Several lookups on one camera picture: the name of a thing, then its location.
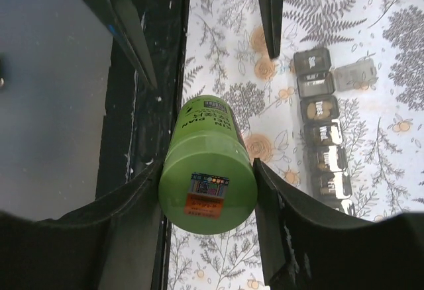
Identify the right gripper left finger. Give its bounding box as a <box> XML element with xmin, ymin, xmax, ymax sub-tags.
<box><xmin>1</xmin><ymin>162</ymin><xmax>163</xmax><ymax>289</ymax></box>

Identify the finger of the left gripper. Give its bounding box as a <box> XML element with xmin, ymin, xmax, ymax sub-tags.
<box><xmin>82</xmin><ymin>0</ymin><xmax>158</xmax><ymax>88</ymax></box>
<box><xmin>258</xmin><ymin>0</ymin><xmax>284</xmax><ymax>59</ymax></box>

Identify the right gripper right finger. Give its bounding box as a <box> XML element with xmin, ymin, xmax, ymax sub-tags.
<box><xmin>253</xmin><ymin>160</ymin><xmax>423</xmax><ymax>289</ymax></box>

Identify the grey weekly pill organizer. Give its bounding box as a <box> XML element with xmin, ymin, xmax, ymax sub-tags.
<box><xmin>291</xmin><ymin>47</ymin><xmax>377</xmax><ymax>216</ymax></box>

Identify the green pill bottle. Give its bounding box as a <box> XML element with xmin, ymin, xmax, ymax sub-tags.
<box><xmin>158</xmin><ymin>95</ymin><xmax>258</xmax><ymax>235</ymax></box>

